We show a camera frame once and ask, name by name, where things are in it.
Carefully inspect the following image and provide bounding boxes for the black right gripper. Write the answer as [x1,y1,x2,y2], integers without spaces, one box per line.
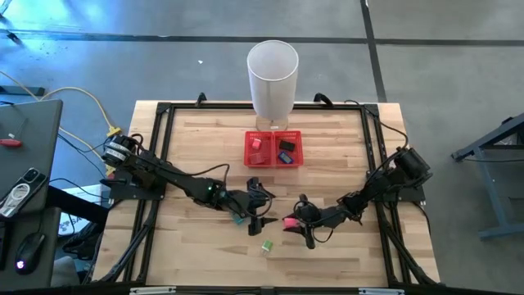
[282,193,344,250]

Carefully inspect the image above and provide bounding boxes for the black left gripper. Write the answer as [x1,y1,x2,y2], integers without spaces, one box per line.
[220,176,280,238]

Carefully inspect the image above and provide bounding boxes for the red plastic mesh basket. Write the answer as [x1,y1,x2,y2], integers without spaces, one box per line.
[244,130,274,169]
[272,130,304,169]

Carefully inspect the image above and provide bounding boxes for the white printed box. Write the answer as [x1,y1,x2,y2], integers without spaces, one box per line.
[59,183,110,237]

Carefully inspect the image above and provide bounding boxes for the grey blue metal table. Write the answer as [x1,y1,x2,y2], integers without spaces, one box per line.
[451,112,524,241]

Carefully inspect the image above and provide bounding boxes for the dark grey side desk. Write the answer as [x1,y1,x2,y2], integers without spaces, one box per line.
[0,99,64,290]

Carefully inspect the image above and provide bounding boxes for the black computer mouse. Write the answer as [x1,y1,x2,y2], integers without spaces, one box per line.
[14,231,47,275]

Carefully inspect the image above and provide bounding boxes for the smartphone in clear case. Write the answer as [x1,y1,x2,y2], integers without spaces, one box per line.
[0,166,48,219]

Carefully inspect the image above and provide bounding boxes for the black floor bar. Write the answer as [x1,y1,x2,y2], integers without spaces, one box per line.
[0,84,46,98]

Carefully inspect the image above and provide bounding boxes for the white table bracket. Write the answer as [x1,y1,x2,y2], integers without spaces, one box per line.
[358,287,406,295]
[129,286,178,295]

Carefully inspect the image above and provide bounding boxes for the black metal table frame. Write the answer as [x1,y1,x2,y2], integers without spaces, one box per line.
[92,101,441,288]

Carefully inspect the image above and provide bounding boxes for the black tangled cables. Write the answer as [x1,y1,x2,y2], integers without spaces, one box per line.
[61,223,103,263]

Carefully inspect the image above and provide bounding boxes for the yellow power cable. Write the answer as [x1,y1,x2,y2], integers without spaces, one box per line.
[0,69,124,179]

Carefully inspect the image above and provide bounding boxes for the red handled screwdriver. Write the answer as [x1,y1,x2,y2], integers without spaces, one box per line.
[0,117,29,149]

